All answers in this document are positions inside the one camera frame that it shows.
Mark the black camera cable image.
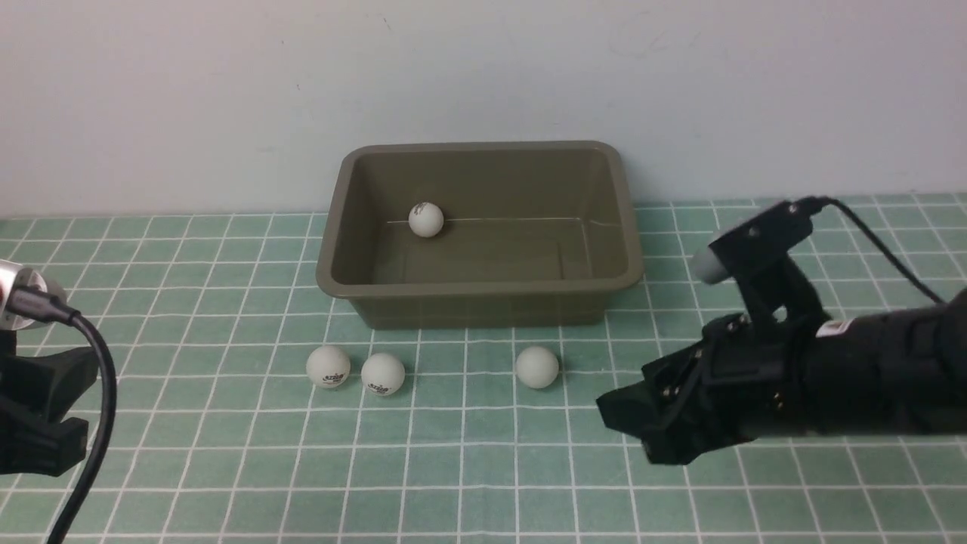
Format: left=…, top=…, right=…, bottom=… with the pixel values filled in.
left=4, top=287, right=118, bottom=544
left=797, top=196, right=949, bottom=306

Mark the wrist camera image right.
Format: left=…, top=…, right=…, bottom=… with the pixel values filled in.
left=688, top=196, right=830, bottom=336

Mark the white ball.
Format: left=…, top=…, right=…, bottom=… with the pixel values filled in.
left=514, top=345, right=561, bottom=389
left=408, top=201, right=445, bottom=238
left=305, top=345, right=351, bottom=388
left=360, top=352, right=406, bottom=396

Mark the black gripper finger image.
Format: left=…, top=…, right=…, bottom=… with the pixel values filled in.
left=1, top=416, right=88, bottom=478
left=1, top=348, right=99, bottom=422

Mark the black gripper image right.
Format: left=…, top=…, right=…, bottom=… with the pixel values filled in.
left=595, top=314, right=812, bottom=465

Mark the black camera cable image right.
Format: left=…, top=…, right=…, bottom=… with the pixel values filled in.
left=797, top=196, right=949, bottom=306

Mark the olive green plastic bin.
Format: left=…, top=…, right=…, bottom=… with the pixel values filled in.
left=315, top=141, right=644, bottom=330

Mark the black camera cable image left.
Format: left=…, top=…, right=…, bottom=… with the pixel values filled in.
left=4, top=287, right=118, bottom=544

